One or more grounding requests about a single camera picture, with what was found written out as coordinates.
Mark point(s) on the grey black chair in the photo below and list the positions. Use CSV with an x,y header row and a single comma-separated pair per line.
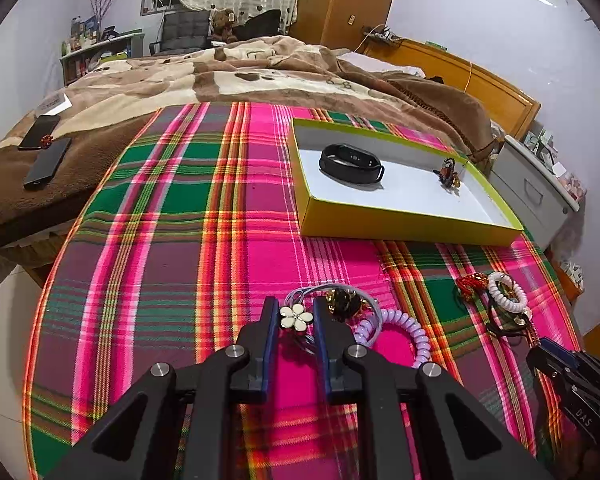
x,y
182,30

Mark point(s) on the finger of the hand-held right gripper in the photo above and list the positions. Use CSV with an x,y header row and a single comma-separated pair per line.
x,y
545,365
557,349

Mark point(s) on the wooden wardrobe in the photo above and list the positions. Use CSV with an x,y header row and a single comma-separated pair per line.
x,y
345,0

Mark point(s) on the white drawer dresser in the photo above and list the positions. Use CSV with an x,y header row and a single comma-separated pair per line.
x,y
525,185

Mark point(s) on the black smartphone with red charm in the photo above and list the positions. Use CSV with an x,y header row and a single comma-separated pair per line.
x,y
37,130

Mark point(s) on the black fitness band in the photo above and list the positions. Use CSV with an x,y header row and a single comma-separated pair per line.
x,y
330,162

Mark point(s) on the pile of small cartons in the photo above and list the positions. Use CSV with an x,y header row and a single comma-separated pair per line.
x,y
555,160

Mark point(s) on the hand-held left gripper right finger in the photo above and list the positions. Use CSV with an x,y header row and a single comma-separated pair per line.
x,y
320,355

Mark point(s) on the wooden headboard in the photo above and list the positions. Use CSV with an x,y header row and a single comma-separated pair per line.
x,y
490,90

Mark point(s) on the black bag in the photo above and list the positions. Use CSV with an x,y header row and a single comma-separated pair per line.
x,y
260,25

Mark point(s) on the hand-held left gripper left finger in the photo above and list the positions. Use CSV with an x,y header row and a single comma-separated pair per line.
x,y
271,360

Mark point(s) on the brown teddy bear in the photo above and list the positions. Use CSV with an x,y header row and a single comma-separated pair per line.
x,y
223,25

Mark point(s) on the white shelf with bottles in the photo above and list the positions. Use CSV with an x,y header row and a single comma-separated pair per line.
x,y
100,55

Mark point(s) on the power strip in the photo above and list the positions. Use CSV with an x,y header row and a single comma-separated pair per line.
x,y
382,36

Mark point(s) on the dried flower branches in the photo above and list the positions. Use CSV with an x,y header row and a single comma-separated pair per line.
x,y
102,5

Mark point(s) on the white paper card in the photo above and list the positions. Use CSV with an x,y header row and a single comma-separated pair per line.
x,y
54,104

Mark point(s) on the yellow-green cardboard box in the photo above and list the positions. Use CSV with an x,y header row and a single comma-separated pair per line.
x,y
405,195

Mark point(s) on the white bed sheet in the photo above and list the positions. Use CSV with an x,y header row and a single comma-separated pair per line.
x,y
380,64

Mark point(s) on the red beaded ornament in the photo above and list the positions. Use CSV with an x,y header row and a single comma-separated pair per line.
x,y
470,285

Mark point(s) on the brown printed blanket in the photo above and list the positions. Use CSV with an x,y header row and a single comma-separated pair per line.
x,y
130,95

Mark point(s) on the pink green plaid cloth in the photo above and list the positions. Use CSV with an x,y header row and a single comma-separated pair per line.
x,y
180,260

